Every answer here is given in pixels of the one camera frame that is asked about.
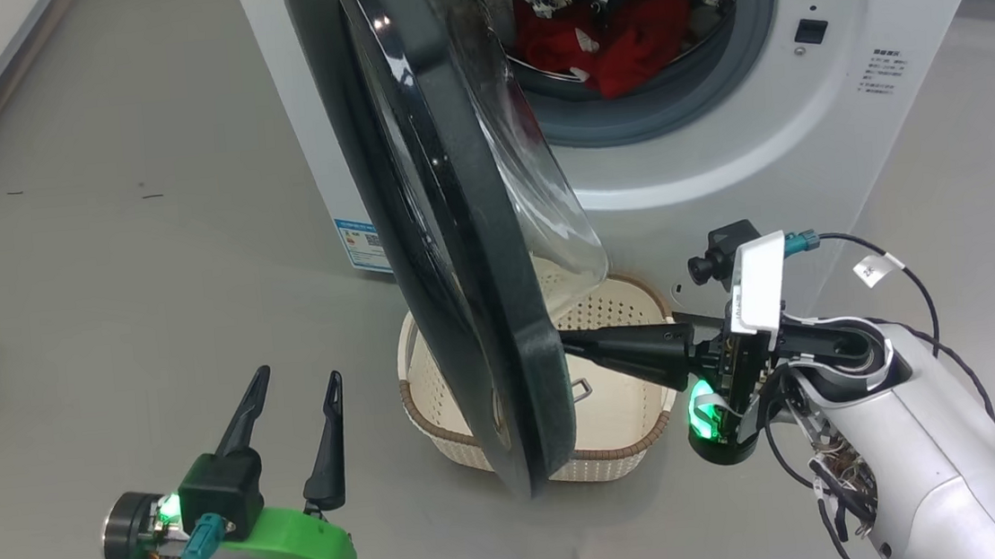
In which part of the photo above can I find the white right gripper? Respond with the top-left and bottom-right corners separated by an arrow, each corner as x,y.
552,232 -> 804,479

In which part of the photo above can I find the beige perforated laundry basket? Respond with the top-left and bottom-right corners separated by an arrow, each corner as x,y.
388,247 -> 688,502

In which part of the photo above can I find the red garment with white stripes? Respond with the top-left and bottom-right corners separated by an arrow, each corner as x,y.
586,0 -> 700,100

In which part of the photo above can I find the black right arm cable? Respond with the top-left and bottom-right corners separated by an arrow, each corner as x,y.
757,355 -> 885,559

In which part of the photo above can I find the black round washing machine door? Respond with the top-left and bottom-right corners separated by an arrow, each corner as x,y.
279,0 -> 630,518

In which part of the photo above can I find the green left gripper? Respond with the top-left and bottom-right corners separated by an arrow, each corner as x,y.
90,359 -> 358,559

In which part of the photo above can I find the white front-load washing machine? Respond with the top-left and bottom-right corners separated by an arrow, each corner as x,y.
234,0 -> 995,363

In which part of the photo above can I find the grey rubber door seal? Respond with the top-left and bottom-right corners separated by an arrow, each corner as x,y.
507,0 -> 791,155

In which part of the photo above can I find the black door latch socket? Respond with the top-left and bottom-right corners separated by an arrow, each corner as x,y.
793,16 -> 830,47

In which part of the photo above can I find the right camera cable teal plug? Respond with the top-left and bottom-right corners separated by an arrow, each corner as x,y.
783,217 -> 995,443

